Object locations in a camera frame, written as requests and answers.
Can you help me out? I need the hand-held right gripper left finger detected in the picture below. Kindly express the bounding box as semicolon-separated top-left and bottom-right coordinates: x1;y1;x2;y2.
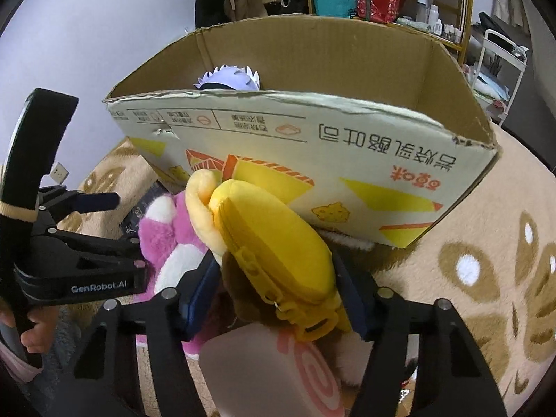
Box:
72;251;223;417

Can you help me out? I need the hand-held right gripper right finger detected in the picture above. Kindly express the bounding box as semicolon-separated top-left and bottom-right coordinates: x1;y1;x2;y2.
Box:
332;253;510;417

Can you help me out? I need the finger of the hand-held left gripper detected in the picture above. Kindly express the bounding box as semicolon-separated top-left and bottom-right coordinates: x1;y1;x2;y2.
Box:
38;186;121;227
25;226;147;271

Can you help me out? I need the brown plush toy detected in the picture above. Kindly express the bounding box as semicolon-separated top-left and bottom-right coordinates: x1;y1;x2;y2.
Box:
219;255;288;330

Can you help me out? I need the pink and white plush toy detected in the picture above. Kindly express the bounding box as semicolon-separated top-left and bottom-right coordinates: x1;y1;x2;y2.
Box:
137;191;227;359

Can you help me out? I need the yellow plush zipper pouch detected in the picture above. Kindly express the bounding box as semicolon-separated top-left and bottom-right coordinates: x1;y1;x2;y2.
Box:
185;169;353;345

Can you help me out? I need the pink swirl plush cushion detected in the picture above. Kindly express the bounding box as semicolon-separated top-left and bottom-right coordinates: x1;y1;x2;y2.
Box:
202;322;349;417

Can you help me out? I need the printed cardboard box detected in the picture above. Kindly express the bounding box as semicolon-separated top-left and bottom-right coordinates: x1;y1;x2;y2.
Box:
103;13;501;250

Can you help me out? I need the person's left hand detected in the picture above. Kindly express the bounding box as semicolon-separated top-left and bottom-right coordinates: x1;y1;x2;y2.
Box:
0;308;60;354

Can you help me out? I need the dark printed card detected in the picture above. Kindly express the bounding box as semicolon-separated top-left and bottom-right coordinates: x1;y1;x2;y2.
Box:
118;180;175;239

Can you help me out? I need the person's grey fleece clothing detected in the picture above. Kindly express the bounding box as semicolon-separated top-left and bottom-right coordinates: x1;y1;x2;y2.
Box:
30;306;94;400

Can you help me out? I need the beige patterned blanket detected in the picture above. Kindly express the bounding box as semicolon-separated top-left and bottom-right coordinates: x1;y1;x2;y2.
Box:
41;126;556;417

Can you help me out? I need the purple haired plush doll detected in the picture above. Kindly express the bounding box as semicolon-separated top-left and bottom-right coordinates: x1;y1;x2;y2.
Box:
193;65;261;92

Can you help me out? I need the black coat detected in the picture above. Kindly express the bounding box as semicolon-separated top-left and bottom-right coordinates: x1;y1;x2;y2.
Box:
194;0;314;30

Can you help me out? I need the light blue folded cloth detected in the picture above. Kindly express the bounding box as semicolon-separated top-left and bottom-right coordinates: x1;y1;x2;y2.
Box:
473;71;512;101

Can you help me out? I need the white trolley cart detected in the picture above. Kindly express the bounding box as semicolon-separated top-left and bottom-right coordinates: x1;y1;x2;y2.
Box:
470;28;530;128

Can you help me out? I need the row of white cosmetic bottles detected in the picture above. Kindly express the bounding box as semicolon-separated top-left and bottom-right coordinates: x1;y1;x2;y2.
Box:
415;0;464;41

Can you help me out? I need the black bag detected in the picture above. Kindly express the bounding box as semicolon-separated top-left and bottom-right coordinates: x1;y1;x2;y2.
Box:
477;11;531;60

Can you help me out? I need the white wall socket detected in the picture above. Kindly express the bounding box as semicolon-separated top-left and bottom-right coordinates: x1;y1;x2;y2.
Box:
49;162;71;185

